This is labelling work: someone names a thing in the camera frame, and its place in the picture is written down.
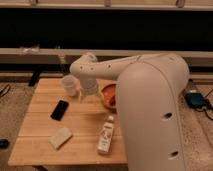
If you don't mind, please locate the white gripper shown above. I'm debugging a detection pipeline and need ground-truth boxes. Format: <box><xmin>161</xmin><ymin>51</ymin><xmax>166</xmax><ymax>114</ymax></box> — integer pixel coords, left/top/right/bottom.
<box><xmin>79</xmin><ymin>78</ymin><xmax>102</xmax><ymax>102</ymax></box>

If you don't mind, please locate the black eraser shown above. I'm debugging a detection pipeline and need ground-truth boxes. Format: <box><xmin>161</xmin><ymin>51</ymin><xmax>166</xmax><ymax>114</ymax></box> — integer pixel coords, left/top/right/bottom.
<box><xmin>50</xmin><ymin>100</ymin><xmax>69</xmax><ymax>121</ymax></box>

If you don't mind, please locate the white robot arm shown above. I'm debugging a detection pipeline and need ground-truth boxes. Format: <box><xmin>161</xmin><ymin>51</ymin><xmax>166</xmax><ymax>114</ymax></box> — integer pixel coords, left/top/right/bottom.
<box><xmin>70</xmin><ymin>53</ymin><xmax>189</xmax><ymax>171</ymax></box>

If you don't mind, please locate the white sponge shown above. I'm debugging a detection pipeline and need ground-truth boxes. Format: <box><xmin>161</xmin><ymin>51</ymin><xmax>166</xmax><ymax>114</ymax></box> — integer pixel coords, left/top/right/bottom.
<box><xmin>49</xmin><ymin>127</ymin><xmax>73</xmax><ymax>149</ymax></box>

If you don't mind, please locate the orange bowl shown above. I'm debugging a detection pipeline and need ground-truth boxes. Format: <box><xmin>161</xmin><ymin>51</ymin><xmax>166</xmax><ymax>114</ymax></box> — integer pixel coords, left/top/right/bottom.
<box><xmin>101</xmin><ymin>84</ymin><xmax>116</xmax><ymax>109</ymax></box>

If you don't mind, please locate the translucent plastic cup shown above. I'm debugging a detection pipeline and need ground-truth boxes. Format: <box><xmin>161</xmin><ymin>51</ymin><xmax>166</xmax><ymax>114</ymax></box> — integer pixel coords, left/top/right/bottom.
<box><xmin>61</xmin><ymin>74</ymin><xmax>77</xmax><ymax>97</ymax></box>

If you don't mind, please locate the wooden table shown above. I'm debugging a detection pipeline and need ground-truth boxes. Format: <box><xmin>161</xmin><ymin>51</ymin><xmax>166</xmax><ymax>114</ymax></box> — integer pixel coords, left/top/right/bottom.
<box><xmin>8</xmin><ymin>78</ymin><xmax>126</xmax><ymax>166</ymax></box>

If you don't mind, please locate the white lotion bottle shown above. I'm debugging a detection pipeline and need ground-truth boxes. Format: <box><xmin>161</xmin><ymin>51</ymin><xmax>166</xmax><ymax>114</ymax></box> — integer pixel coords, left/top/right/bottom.
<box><xmin>97</xmin><ymin>116</ymin><xmax>114</xmax><ymax>154</ymax></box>

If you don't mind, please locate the black object on floor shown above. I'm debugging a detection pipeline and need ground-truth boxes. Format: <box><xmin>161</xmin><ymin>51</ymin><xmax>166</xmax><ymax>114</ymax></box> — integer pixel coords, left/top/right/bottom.
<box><xmin>0</xmin><ymin>139</ymin><xmax>10</xmax><ymax>149</ymax></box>

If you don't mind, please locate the blue power box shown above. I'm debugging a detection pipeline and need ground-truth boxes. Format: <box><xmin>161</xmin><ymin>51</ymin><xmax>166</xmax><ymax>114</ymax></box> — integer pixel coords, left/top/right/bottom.
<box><xmin>184</xmin><ymin>92</ymin><xmax>211</xmax><ymax>109</ymax></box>

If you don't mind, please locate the black cable left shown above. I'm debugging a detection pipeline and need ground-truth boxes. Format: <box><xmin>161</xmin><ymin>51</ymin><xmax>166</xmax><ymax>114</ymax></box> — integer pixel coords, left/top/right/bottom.
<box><xmin>0</xmin><ymin>83</ymin><xmax>12</xmax><ymax>98</ymax></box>

